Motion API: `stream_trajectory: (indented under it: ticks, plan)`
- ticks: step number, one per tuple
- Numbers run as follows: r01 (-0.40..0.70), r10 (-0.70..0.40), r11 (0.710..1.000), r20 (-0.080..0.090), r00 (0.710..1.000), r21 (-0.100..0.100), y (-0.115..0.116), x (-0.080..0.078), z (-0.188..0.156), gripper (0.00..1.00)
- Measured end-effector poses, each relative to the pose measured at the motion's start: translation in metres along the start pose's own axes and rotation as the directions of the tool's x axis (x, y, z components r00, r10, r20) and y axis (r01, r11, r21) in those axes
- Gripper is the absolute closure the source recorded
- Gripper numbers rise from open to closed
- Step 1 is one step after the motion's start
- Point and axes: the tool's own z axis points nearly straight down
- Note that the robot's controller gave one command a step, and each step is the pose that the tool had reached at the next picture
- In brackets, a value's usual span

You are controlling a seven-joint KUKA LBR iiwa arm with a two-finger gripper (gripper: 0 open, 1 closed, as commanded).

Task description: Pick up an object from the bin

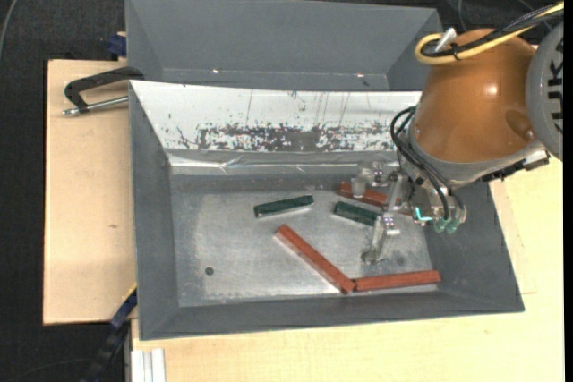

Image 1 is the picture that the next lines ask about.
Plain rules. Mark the dark green flat block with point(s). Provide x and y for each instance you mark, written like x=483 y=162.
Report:
x=284 y=206
x=356 y=213

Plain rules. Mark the pale wood flat board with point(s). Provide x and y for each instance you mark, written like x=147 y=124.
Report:
x=85 y=192

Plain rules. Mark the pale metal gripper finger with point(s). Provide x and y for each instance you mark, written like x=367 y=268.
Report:
x=380 y=237
x=369 y=179

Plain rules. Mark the red-brown flat block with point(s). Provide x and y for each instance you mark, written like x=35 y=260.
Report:
x=396 y=280
x=371 y=196
x=313 y=257

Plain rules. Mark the grey metal bin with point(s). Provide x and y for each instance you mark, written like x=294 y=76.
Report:
x=250 y=246

